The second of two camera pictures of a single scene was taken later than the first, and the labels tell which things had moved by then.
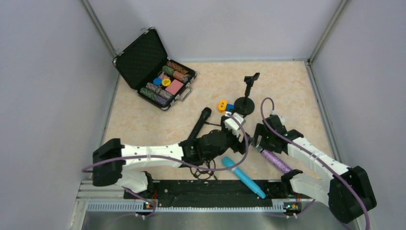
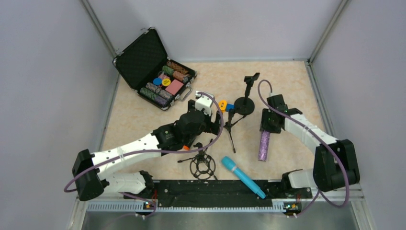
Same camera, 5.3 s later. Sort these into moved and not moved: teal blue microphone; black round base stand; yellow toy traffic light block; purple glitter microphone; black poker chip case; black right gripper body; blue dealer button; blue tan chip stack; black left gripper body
Moved: black right gripper body; purple glitter microphone; black left gripper body
Not moved: blue dealer button; yellow toy traffic light block; teal blue microphone; black round base stand; blue tan chip stack; black poker chip case
